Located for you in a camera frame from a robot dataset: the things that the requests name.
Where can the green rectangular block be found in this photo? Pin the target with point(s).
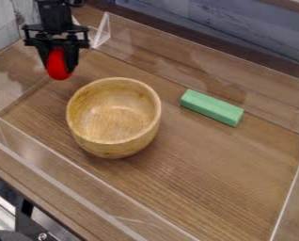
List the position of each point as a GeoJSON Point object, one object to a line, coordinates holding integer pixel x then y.
{"type": "Point", "coordinates": [212, 107]}

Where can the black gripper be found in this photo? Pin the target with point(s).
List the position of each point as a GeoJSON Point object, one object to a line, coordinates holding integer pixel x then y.
{"type": "Point", "coordinates": [57, 30]}

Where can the black table leg clamp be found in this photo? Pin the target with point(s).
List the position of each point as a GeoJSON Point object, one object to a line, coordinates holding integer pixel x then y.
{"type": "Point", "coordinates": [27, 226]}

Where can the clear acrylic tray wall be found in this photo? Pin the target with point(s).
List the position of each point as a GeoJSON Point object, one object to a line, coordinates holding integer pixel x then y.
{"type": "Point", "coordinates": [93, 209]}

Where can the clear acrylic corner bracket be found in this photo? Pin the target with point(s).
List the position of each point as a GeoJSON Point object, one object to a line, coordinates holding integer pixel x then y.
{"type": "Point", "coordinates": [98, 34]}

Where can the red plush strawberry toy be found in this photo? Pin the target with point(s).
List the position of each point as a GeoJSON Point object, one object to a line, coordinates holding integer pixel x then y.
{"type": "Point", "coordinates": [57, 65]}

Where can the wooden bowl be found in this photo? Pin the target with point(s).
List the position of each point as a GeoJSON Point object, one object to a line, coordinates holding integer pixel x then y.
{"type": "Point", "coordinates": [114, 117]}

